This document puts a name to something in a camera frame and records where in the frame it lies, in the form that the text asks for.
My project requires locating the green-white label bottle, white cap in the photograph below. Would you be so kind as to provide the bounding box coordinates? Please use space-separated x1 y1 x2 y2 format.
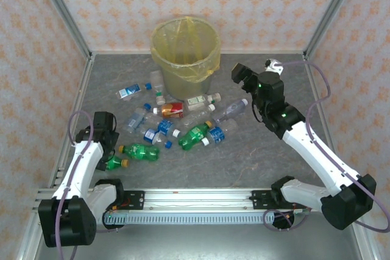
184 92 222 111

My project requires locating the purple-tinted clear bottle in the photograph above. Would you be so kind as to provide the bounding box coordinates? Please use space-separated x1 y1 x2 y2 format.
212 98 249 124

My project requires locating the aluminium frame strut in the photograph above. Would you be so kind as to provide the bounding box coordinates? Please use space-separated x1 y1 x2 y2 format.
15 208 42 260
347 223 378 260

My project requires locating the silver mesh waste bin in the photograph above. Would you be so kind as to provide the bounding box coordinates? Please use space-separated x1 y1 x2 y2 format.
151 16 222 101

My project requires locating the white slotted cable duct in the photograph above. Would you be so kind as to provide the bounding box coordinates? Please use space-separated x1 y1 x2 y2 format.
103 212 277 226

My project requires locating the green bottle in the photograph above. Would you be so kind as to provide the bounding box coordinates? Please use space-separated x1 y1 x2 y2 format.
118 143 161 161
177 120 213 151
104 155 130 172

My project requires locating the aluminium cross beam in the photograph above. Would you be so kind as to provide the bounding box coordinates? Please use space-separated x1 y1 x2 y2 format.
32 188 308 213

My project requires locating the aluminium table edge rail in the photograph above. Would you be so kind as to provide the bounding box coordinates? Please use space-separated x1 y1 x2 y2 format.
48 54 96 189
303 54 336 157

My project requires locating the aluminium corner post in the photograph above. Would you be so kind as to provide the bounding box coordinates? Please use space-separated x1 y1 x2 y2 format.
32 0 93 60
303 0 363 60

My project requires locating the red label bottle, white cap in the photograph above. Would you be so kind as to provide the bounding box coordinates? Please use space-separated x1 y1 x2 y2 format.
152 102 185 119

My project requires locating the yellow plastic bin liner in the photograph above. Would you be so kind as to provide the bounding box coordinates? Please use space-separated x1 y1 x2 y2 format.
150 16 222 83

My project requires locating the clear bottle, Pocari Sweat cap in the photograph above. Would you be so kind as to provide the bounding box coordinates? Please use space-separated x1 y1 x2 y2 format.
179 104 216 127

